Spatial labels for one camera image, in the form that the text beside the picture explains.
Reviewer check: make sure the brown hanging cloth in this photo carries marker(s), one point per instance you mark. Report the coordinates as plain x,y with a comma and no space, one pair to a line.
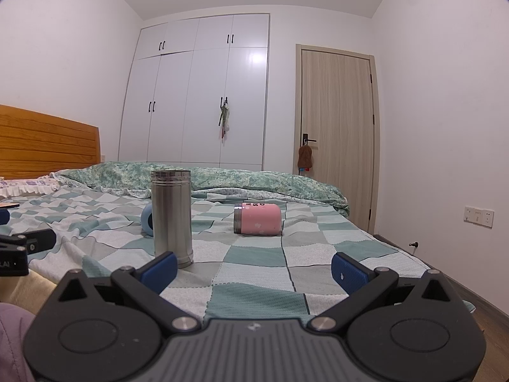
305,157

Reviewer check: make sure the checkered bed sheet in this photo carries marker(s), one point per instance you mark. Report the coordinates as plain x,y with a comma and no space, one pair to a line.
254,258

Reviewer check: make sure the frilled floral pillow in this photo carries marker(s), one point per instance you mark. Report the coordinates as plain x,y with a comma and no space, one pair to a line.
28,185

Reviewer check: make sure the tall stainless steel cup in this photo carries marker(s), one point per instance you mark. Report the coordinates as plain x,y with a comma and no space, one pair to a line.
171,215

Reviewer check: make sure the white wardrobe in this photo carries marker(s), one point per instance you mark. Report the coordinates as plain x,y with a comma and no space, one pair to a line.
191,103

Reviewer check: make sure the white wall socket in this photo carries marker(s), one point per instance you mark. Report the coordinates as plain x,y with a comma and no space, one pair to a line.
478,216

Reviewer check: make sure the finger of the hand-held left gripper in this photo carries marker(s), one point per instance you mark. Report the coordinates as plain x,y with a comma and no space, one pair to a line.
3,217
37,241

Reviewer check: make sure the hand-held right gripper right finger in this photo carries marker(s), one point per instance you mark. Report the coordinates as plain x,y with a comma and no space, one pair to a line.
350,276

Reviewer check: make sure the beige cloth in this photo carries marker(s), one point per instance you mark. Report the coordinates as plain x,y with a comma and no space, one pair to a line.
24,292

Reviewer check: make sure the blue cup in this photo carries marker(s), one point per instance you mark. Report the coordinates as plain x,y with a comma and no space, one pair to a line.
146,221

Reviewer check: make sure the pink cup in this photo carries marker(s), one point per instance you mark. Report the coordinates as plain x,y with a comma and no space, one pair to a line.
260,219

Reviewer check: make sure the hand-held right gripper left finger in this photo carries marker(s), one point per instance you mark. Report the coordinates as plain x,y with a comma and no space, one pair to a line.
158,273

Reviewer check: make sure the wooden headboard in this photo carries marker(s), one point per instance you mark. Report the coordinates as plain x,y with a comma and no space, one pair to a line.
43,143

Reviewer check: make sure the hanging green ornament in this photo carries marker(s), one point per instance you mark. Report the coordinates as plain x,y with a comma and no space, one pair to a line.
224,121

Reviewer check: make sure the green floral quilt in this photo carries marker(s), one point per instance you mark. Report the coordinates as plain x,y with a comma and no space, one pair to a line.
222,179

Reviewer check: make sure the wooden door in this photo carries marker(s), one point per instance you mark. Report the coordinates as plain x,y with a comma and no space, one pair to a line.
338,135

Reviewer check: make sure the purple clothing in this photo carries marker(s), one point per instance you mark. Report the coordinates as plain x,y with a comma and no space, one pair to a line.
12,346

